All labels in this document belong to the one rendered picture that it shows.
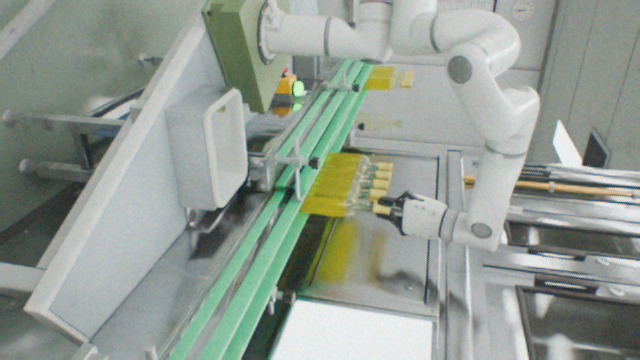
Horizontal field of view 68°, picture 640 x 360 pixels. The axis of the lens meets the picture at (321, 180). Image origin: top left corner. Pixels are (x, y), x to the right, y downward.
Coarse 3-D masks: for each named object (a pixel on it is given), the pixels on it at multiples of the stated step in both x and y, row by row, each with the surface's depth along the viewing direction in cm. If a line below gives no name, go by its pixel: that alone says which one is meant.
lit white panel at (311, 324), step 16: (304, 304) 110; (320, 304) 110; (304, 320) 106; (320, 320) 106; (336, 320) 106; (352, 320) 106; (368, 320) 106; (384, 320) 106; (400, 320) 106; (416, 320) 106; (288, 336) 102; (304, 336) 102; (320, 336) 102; (336, 336) 102; (352, 336) 102; (368, 336) 102; (384, 336) 102; (400, 336) 102; (416, 336) 102; (288, 352) 98; (304, 352) 98; (320, 352) 98; (336, 352) 98; (352, 352) 98; (368, 352) 98; (384, 352) 98; (400, 352) 98; (416, 352) 98
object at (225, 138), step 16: (224, 96) 99; (240, 96) 106; (208, 112) 92; (240, 112) 107; (208, 128) 92; (224, 128) 110; (240, 128) 109; (208, 144) 94; (224, 144) 112; (240, 144) 111; (224, 160) 114; (240, 160) 113; (224, 176) 113; (240, 176) 113; (224, 192) 106
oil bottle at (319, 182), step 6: (318, 180) 132; (324, 180) 132; (330, 180) 132; (336, 180) 132; (342, 180) 132; (348, 180) 132; (312, 186) 130; (318, 186) 130; (324, 186) 129; (330, 186) 129; (336, 186) 129; (342, 186) 129; (348, 186) 129; (354, 186) 129; (360, 186) 131; (354, 192) 128; (360, 192) 129
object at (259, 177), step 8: (248, 152) 118; (248, 160) 116; (256, 160) 116; (264, 160) 115; (248, 168) 117; (256, 168) 117; (264, 168) 116; (248, 176) 119; (256, 176) 117; (264, 176) 117; (272, 176) 120; (248, 184) 119; (256, 184) 119; (264, 184) 119; (272, 184) 121
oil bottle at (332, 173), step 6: (324, 168) 138; (330, 168) 138; (318, 174) 135; (324, 174) 135; (330, 174) 135; (336, 174) 135; (342, 174) 135; (348, 174) 135; (354, 174) 135; (360, 174) 135; (354, 180) 133; (360, 180) 133
